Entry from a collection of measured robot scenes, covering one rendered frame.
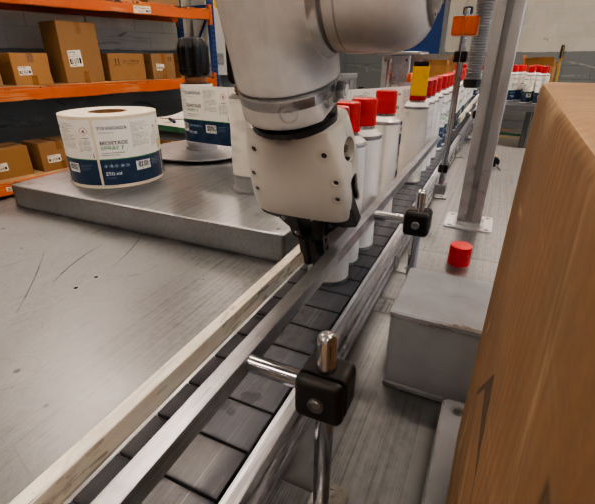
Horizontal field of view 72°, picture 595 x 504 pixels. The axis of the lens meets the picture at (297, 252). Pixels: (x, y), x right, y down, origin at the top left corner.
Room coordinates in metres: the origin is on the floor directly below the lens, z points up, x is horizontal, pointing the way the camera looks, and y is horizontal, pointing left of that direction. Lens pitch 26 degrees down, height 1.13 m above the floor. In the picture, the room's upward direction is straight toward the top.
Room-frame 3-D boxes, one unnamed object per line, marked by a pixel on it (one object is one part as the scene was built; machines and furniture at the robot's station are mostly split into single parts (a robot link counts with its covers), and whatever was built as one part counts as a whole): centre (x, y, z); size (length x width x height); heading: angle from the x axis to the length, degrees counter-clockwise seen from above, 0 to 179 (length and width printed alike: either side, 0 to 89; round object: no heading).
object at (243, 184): (0.84, 0.09, 1.03); 0.09 x 0.09 x 0.30
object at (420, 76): (0.83, -0.23, 1.09); 0.03 x 0.01 x 0.06; 65
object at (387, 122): (0.68, -0.14, 0.98); 0.05 x 0.05 x 0.20
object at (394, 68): (1.21, -0.29, 1.01); 0.14 x 0.13 x 0.26; 155
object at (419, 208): (0.46, -0.12, 0.91); 0.07 x 0.03 x 0.16; 65
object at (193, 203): (1.09, 0.16, 0.86); 0.80 x 0.67 x 0.05; 155
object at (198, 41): (1.20, 0.27, 1.04); 0.09 x 0.09 x 0.29
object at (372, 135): (0.56, -0.09, 0.98); 0.05 x 0.05 x 0.20
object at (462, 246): (0.59, -0.26, 0.85); 0.03 x 0.03 x 0.03
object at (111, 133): (0.94, 0.41, 0.95); 0.20 x 0.20 x 0.14
